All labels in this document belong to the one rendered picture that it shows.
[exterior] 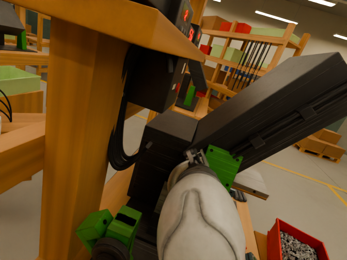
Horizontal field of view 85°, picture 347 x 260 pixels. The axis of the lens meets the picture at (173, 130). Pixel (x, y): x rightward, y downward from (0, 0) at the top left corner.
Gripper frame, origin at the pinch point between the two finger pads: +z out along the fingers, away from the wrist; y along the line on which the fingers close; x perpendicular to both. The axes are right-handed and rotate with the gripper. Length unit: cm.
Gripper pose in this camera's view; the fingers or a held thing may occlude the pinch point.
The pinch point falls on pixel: (199, 162)
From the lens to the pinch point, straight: 59.6
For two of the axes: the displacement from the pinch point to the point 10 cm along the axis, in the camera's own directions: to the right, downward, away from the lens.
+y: -4.0, -9.1, -0.1
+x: -9.1, 4.0, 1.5
